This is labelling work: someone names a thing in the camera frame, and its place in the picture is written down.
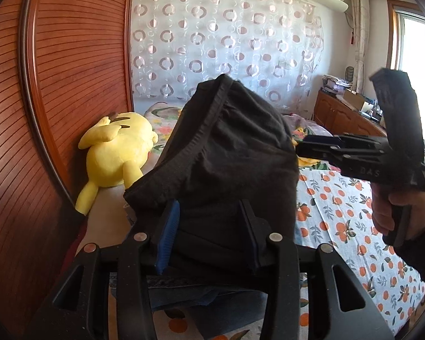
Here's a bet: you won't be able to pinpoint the blue jeans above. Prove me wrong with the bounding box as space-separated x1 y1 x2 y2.
110 202 309 339

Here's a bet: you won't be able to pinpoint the yellow plush toy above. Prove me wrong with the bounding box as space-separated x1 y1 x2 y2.
75 111 159 216

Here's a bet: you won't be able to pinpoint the sheer circle-patterned curtain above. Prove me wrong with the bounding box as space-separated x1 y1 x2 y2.
130 0 324 112

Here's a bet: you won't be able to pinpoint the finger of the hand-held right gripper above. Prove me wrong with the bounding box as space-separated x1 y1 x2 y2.
298 150 343 167
296 135 345 154

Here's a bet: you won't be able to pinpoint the orange-fruit print bedsheet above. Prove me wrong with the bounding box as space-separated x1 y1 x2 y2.
85 168 425 340

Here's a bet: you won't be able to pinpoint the person's right hand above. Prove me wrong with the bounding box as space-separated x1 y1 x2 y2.
371 183 425 243

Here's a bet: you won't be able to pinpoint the beige window curtain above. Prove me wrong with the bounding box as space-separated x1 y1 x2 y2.
349 0 367 94

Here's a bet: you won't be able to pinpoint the black pants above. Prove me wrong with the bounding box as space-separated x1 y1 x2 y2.
123 74 301 291

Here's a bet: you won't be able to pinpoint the brown wooden cabinet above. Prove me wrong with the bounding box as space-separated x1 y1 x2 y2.
313 90 425 202

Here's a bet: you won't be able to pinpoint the clutter of boxes and bottles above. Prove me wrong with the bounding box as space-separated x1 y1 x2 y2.
320 74 386 123

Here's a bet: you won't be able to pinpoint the wooden headboard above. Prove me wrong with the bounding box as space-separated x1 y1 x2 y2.
0 0 137 340

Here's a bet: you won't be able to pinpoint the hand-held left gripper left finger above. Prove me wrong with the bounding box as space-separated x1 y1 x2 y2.
25 199 181 340

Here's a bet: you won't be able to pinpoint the bright window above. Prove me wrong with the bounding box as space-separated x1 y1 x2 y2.
388 0 425 149

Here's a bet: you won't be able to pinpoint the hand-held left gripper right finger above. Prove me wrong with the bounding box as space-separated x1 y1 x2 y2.
238 199 394 340

